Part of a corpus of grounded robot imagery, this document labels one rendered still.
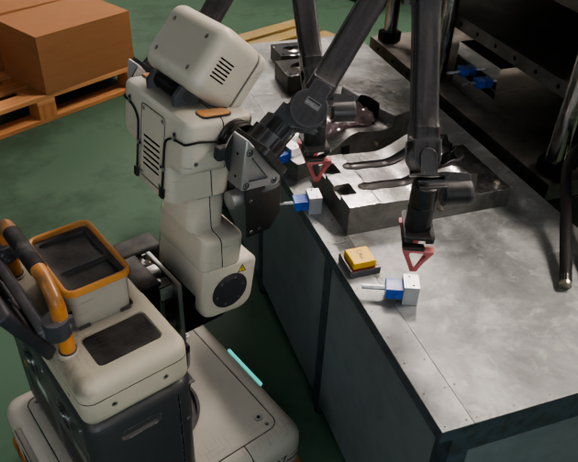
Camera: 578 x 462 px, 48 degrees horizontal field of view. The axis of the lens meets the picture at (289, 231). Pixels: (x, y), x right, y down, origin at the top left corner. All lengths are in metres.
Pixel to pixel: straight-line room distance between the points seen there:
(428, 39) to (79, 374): 0.98
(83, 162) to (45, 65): 0.65
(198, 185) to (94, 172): 2.14
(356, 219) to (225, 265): 0.37
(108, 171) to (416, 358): 2.44
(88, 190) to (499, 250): 2.24
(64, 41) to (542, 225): 2.93
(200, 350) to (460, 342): 0.93
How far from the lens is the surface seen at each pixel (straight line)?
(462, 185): 1.39
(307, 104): 1.30
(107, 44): 4.22
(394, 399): 1.64
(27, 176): 3.63
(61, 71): 4.07
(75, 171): 3.60
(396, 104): 2.18
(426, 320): 1.53
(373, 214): 1.73
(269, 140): 1.29
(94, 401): 1.40
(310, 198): 1.77
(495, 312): 1.60
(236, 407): 1.98
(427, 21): 1.42
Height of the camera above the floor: 1.84
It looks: 37 degrees down
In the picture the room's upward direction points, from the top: 3 degrees clockwise
